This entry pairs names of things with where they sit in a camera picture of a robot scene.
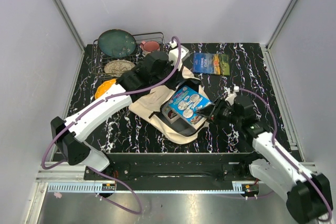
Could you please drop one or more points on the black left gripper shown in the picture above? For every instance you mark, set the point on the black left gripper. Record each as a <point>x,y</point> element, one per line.
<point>175,84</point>

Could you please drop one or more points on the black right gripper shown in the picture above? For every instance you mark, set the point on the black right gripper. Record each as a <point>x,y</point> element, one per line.
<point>213,110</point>

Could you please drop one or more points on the blue comic book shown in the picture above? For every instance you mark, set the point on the blue comic book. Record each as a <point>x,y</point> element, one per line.
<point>185,102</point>

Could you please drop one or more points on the cream canvas student bag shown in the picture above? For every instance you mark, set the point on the cream canvas student bag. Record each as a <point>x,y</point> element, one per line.
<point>150,106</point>

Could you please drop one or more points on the Animal Farm paperback book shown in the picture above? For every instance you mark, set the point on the Animal Farm paperback book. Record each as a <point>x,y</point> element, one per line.
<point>216,64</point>

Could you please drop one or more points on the yellow picture book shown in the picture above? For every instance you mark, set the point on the yellow picture book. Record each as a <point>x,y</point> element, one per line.
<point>170,114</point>

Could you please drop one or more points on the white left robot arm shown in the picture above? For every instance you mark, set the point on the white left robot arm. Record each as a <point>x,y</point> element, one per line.
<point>70,134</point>

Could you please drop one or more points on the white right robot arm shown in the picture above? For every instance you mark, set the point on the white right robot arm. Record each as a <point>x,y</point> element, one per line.
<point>307,196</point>

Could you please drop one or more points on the pink patterned mug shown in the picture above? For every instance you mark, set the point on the pink patterned mug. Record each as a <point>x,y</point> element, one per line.
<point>149,46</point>

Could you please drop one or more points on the beige patterned plate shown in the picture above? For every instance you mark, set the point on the beige patterned plate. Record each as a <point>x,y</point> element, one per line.
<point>116,68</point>

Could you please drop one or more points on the dark green plate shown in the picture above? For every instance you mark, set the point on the dark green plate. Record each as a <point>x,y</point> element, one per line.
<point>116,43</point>

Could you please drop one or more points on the orange dotted plate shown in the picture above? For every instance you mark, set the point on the orange dotted plate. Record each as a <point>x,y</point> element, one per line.
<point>104,87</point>

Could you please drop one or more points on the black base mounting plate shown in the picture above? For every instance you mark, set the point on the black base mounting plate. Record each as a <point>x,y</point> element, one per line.
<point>178,168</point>

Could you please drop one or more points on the wire dish rack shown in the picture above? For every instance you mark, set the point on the wire dish rack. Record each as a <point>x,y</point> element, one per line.
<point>99,59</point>

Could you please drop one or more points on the white cable duct strip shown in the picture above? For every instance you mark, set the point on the white cable duct strip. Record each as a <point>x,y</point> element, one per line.
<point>147,188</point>

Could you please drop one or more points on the aluminium frame rail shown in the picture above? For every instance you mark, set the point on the aluminium frame rail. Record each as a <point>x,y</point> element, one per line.
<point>70,25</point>

